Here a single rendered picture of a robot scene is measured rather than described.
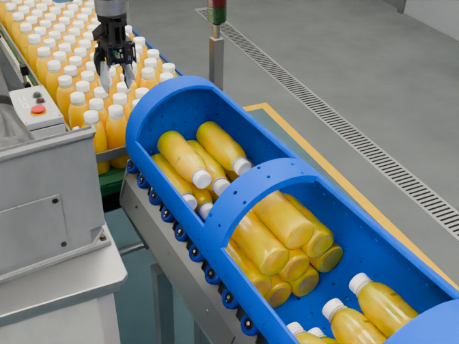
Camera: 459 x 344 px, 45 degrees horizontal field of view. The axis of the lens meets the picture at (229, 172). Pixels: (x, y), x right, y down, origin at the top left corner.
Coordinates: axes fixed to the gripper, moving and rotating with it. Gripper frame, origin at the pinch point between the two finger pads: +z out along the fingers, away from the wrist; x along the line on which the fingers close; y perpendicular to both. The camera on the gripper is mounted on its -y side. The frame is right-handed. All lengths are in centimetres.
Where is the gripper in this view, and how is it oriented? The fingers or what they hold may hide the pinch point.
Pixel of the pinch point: (116, 84)
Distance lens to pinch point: 151.5
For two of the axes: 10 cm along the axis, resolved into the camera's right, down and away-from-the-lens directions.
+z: -0.2, 8.2, 5.8
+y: 5.0, 5.1, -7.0
